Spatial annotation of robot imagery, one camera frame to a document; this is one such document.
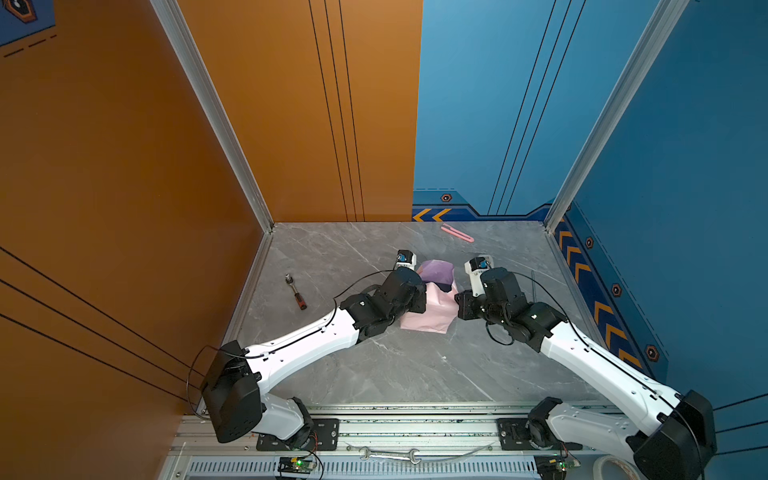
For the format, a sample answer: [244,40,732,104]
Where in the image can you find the pink wrapping paper sheet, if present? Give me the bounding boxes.
[400,260,459,334]

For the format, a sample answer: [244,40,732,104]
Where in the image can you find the dark navy gift box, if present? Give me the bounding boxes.
[435,282,454,293]

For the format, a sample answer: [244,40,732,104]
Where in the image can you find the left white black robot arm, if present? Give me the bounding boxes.
[201,266,427,450]

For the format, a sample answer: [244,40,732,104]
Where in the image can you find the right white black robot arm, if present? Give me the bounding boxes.
[456,257,717,479]

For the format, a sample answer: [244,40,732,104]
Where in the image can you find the pink scissors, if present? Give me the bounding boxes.
[440,224,475,243]

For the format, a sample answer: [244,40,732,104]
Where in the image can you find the right green circuit board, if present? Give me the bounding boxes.
[534,457,568,480]

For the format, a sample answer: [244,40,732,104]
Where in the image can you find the green circuit board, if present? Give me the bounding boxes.
[276,457,317,479]
[534,457,568,480]

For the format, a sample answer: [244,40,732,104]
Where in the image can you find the white tape roll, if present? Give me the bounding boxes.
[592,455,641,480]

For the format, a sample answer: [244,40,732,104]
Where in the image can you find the left green circuit board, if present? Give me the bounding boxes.
[276,457,317,479]

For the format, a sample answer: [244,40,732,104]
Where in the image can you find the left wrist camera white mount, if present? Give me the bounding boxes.
[393,249,417,271]

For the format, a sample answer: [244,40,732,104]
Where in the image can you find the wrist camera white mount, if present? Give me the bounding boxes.
[465,255,494,297]
[393,249,417,271]

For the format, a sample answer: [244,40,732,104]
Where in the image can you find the yellow handled screwdriver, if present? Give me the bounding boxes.
[529,270,537,302]

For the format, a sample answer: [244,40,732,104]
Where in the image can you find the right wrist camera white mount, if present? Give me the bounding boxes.
[465,255,494,297]

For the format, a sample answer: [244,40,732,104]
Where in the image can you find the red handled ratchet tool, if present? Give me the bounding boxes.
[285,274,307,310]

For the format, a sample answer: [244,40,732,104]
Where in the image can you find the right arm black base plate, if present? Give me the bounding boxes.
[496,418,584,451]

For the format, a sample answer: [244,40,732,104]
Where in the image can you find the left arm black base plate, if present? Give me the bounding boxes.
[256,418,340,452]

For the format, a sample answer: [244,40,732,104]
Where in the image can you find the silver wrench on rail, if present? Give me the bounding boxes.
[359,447,422,465]

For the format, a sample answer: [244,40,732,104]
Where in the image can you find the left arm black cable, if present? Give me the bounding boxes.
[185,344,265,415]

